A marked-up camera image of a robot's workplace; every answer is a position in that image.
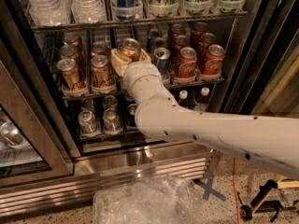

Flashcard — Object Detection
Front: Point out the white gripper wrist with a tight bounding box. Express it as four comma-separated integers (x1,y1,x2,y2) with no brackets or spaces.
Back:
111,49,171,106

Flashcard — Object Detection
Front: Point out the orange can lane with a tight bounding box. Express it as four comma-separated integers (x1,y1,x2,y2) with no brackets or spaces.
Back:
91,43,109,57
118,38,141,62
91,55,114,88

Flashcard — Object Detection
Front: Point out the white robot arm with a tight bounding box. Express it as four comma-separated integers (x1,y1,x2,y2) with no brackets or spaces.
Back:
111,49,299,180

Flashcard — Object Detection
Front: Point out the blue silver energy can front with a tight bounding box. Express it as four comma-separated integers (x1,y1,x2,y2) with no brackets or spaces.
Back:
153,48,170,75

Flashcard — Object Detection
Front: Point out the blue energy can middle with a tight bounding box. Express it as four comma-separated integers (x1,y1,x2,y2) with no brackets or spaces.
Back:
151,37,168,50

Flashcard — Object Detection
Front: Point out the blue energy can back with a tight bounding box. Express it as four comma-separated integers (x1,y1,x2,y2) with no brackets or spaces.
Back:
147,28,162,53

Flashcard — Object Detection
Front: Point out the clear can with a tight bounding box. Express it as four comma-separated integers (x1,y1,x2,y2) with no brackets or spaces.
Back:
78,110,101,137
102,95,118,110
80,97,96,113
103,108,122,134

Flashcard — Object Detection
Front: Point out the red cola can middle left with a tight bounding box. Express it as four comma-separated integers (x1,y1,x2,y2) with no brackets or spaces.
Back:
172,35,190,60

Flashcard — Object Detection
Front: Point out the red cola can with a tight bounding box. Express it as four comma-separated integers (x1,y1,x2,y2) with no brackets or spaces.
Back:
172,35,190,60
191,21,208,42
175,47,197,78
200,44,225,76
197,32,217,56
168,23,186,40

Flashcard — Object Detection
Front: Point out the red cola can front left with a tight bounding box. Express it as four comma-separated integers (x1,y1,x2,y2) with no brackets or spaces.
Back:
175,47,197,78

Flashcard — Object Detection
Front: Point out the red cola can back left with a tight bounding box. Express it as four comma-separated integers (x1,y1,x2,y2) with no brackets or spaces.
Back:
168,23,186,40

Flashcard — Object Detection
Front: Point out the clear can bottom back left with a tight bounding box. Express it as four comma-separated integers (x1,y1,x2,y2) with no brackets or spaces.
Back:
80,97,96,113

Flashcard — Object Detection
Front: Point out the blue can bottom front left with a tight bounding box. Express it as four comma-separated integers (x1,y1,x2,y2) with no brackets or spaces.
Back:
126,103,136,129

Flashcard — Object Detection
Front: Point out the orange can front left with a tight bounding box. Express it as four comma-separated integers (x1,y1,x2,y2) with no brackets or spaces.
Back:
57,58,85,91

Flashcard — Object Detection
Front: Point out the orange can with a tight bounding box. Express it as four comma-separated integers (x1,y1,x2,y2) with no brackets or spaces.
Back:
57,58,85,91
60,45,82,66
63,34,83,52

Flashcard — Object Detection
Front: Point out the orange can middle left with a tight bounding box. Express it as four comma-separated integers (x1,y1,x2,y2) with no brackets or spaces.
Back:
60,45,82,66

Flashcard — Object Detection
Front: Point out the orange can back left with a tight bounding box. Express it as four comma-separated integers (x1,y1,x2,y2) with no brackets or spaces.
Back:
63,34,83,52

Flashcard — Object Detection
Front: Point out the blue red can top shelf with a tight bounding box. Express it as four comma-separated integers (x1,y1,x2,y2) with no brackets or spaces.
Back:
116,0,135,21

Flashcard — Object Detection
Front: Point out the red cola can back right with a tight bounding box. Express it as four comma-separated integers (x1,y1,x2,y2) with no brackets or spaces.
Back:
191,21,208,42

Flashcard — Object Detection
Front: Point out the clear can bottom front left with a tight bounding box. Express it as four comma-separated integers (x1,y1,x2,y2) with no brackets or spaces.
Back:
78,110,101,137

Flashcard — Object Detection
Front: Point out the red cola can middle right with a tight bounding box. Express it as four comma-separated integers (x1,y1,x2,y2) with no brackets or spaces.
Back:
197,32,217,56

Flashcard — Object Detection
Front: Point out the red cola can front right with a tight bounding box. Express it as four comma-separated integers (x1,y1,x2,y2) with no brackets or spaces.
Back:
200,44,225,76

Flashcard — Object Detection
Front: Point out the stainless steel fridge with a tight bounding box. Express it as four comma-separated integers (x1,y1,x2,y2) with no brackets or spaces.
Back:
0,0,299,218

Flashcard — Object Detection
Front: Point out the open glass fridge door left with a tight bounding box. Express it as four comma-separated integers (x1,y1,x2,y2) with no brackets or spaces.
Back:
0,41,73,188

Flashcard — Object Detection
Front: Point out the right glass fridge door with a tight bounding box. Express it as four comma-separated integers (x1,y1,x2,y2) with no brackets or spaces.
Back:
215,0,299,118

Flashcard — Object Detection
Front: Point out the white capped bottle left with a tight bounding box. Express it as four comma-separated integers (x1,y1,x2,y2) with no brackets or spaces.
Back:
178,90,189,108

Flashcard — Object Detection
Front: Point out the white capped bottle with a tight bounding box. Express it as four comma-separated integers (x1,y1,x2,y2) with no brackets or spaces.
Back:
178,90,189,108
193,87,209,111

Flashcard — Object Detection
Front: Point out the clear water bottle right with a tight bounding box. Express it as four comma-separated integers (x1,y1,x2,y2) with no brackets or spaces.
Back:
71,0,107,24

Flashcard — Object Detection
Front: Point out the clear water bottle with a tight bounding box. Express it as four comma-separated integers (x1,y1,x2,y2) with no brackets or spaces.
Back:
29,0,71,27
71,0,107,24

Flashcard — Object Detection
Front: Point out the white capped bottle right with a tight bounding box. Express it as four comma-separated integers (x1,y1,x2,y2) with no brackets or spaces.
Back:
193,87,209,111

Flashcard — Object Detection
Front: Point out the clear water bottle left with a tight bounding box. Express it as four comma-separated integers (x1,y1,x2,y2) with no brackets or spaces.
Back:
29,0,71,27

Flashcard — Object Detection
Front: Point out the clear plastic container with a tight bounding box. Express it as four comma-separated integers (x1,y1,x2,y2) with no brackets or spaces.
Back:
93,176,198,224

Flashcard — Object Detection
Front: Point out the blue tape cross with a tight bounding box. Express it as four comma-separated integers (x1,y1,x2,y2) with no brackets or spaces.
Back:
193,175,226,202

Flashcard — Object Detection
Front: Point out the yellow black wheeled stand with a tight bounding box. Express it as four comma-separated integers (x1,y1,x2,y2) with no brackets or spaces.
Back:
239,175,299,224

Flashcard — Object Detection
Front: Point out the orange cable on floor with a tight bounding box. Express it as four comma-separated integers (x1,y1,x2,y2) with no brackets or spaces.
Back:
232,157,242,224

